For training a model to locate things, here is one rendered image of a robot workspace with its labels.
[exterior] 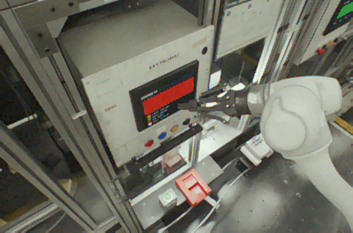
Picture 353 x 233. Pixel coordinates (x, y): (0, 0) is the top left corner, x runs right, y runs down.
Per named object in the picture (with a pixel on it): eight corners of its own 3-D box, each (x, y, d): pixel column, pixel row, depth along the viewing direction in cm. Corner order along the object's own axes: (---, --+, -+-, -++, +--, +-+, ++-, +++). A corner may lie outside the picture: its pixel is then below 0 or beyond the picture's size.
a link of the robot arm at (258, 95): (269, 112, 60) (245, 114, 63) (276, 119, 67) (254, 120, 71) (268, 78, 62) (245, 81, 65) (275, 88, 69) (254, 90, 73)
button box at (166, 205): (165, 213, 125) (164, 206, 116) (157, 201, 129) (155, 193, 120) (177, 205, 128) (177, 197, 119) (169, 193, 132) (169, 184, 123)
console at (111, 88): (120, 172, 91) (85, 87, 56) (91, 123, 106) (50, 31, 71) (206, 121, 107) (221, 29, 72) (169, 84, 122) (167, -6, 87)
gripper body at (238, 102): (247, 83, 66) (216, 86, 71) (247, 113, 64) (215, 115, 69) (254, 90, 72) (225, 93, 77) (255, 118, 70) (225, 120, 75)
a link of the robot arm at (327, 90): (273, 76, 68) (263, 86, 57) (339, 68, 59) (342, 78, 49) (278, 112, 70) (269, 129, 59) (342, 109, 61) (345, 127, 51)
